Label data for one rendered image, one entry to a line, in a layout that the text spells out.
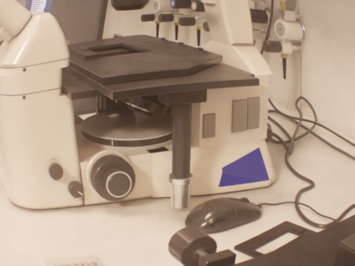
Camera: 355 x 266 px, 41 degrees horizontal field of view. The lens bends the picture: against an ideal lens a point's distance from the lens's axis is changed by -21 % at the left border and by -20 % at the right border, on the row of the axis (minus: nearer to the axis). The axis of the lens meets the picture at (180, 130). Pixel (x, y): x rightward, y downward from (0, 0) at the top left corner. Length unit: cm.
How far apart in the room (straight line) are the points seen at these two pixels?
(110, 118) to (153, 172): 14
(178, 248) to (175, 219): 30
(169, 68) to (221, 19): 22
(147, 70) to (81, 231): 23
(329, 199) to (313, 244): 37
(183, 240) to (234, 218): 28
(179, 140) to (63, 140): 16
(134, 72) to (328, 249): 37
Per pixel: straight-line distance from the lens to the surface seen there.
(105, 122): 91
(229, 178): 86
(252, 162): 88
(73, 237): 72
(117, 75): 69
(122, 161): 77
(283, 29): 128
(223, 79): 73
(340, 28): 120
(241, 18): 93
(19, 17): 76
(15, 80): 73
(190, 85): 70
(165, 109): 87
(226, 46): 94
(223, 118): 86
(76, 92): 71
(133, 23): 224
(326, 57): 125
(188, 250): 48
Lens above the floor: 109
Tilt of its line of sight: 17 degrees down
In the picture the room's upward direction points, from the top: 1 degrees clockwise
